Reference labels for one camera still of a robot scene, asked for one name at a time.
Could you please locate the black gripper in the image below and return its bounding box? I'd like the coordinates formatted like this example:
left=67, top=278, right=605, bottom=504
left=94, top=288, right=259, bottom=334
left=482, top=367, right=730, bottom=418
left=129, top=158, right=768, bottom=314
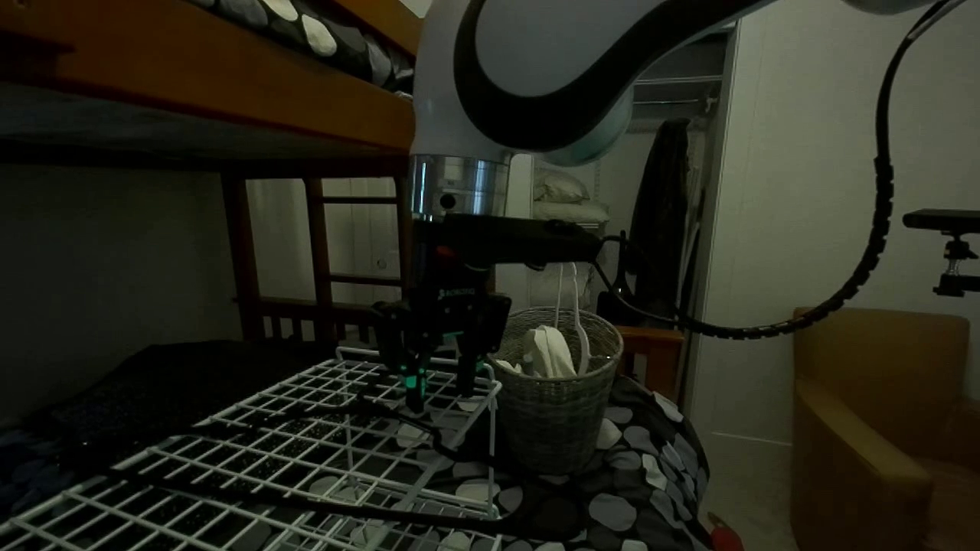
left=371, top=258, right=517, bottom=417

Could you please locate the grey woven basket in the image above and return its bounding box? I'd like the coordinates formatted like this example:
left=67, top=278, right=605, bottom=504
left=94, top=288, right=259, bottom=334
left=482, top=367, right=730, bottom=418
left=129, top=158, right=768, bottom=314
left=482, top=307, right=628, bottom=478

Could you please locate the white plastic coat hanger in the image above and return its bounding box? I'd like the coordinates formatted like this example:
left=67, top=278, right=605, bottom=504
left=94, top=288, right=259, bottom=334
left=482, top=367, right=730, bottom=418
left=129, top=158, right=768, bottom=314
left=550, top=261, right=598, bottom=376

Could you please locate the black hanging coat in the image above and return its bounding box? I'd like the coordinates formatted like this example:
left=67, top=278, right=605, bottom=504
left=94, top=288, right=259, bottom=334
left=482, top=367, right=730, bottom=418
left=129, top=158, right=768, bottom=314
left=600, top=117, right=701, bottom=324

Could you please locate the white crumpled cloth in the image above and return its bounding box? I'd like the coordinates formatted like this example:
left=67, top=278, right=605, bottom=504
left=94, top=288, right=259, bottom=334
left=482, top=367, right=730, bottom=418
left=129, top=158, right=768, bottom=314
left=494, top=321, right=580, bottom=382

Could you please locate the small wooden nightstand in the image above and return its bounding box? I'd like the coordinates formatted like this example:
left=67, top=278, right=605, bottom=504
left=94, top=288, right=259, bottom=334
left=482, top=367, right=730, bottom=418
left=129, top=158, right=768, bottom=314
left=615, top=321, right=689, bottom=405

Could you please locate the black spotted bedspread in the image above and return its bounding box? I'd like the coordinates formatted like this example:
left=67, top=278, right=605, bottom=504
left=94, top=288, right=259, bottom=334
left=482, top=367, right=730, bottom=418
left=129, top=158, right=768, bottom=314
left=0, top=371, right=715, bottom=551

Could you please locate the white closet pillow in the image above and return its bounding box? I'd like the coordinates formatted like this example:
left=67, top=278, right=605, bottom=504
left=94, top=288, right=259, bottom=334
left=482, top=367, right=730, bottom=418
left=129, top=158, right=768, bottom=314
left=529, top=165, right=591, bottom=204

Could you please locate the spotted bunk mattress bedding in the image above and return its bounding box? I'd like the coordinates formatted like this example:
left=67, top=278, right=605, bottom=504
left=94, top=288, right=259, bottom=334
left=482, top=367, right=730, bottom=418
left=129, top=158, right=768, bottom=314
left=188, top=0, right=423, bottom=99

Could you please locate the white closet shelf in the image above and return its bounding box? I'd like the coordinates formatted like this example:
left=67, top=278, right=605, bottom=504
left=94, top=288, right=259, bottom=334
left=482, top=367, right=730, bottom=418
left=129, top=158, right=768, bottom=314
left=628, top=70, right=730, bottom=117

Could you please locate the brown armchair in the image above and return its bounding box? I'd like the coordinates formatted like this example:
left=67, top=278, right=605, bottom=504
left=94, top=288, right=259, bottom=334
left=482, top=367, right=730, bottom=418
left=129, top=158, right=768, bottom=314
left=787, top=302, right=980, bottom=551

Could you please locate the white wire rack shelf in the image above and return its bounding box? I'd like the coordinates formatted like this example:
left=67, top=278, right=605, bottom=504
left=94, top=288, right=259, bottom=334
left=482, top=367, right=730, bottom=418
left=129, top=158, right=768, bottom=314
left=0, top=342, right=505, bottom=551

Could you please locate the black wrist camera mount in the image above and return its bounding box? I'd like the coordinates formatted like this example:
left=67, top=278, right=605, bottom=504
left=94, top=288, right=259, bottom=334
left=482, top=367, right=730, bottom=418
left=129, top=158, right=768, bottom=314
left=409, top=211, right=610, bottom=272

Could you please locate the wooden bunk bed frame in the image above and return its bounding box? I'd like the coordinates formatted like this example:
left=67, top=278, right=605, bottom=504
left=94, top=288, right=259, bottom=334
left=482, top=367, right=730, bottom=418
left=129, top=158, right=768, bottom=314
left=0, top=0, right=424, bottom=355

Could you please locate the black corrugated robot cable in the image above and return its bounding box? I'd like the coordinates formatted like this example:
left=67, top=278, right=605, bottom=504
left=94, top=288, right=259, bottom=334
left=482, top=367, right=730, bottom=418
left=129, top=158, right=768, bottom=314
left=593, top=0, right=966, bottom=342

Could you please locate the black camera on tripod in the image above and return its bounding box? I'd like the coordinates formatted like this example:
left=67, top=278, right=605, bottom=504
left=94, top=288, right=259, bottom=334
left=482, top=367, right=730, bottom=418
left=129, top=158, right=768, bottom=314
left=900, top=204, right=980, bottom=300

